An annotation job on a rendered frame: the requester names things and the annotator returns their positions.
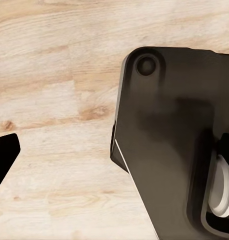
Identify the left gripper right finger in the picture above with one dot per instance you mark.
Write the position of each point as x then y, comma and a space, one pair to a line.
224, 147

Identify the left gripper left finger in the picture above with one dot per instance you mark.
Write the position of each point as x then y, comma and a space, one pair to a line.
9, 151

